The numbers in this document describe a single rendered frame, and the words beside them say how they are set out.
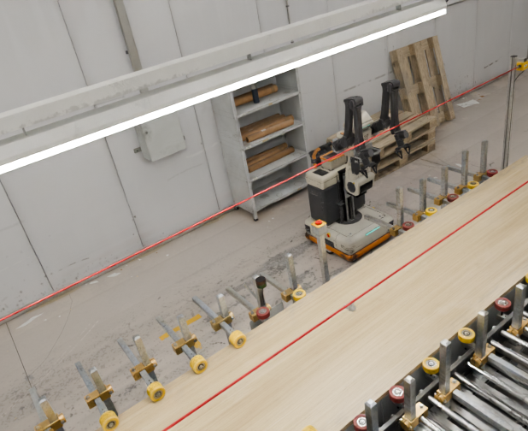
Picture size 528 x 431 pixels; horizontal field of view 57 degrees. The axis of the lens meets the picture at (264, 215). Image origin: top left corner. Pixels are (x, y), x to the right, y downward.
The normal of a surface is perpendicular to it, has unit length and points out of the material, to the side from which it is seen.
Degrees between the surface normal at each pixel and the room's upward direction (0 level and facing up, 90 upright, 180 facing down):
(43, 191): 90
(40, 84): 90
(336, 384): 0
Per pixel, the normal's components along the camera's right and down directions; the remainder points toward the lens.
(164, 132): 0.58, 0.32
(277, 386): -0.17, -0.85
